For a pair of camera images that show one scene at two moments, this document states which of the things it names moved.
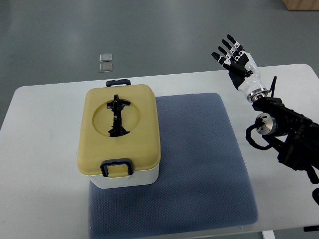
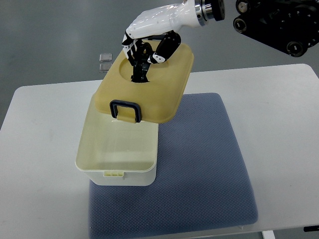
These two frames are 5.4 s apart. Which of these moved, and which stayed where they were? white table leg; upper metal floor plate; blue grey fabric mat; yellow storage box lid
Moved: yellow storage box lid
Stayed: upper metal floor plate; blue grey fabric mat; white table leg
